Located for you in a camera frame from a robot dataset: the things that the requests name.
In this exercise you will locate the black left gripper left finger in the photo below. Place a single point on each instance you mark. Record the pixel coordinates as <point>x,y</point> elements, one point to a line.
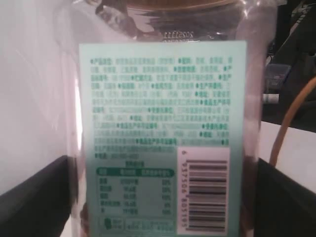
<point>41,205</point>

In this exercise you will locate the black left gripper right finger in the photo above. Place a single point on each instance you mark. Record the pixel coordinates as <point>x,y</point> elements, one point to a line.
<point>283,208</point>

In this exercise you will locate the large brown paper bag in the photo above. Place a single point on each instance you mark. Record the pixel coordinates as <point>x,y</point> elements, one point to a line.
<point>291,112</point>

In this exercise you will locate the nut jar with gold lid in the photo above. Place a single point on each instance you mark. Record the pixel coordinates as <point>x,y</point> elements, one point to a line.
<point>163,111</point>

